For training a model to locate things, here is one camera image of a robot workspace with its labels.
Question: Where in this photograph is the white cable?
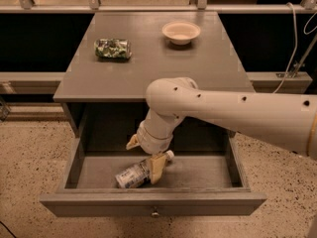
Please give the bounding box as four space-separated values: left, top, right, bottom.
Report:
272 1 317 94

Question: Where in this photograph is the green crushed soda can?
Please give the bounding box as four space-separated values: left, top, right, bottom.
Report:
94 39 132 60

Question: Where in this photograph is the white paper bowl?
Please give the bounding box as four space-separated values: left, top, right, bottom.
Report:
161 21 201 46

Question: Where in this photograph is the grey metal railing frame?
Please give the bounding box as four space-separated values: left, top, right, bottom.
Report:
1 0 316 76

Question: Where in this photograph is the clear plastic water bottle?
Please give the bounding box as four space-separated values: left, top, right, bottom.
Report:
115 150 174 188

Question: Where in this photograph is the round metal drawer knob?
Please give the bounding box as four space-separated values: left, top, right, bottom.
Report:
151 207 159 218

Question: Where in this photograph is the grey wooden cabinet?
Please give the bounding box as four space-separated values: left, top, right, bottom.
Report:
53 10 259 157

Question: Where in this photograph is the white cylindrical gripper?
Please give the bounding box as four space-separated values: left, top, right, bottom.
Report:
126 122 173 184

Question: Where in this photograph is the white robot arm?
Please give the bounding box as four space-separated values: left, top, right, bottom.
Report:
126 77 317 159

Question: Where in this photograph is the grey drawer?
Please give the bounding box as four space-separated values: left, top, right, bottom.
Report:
40 132 266 217

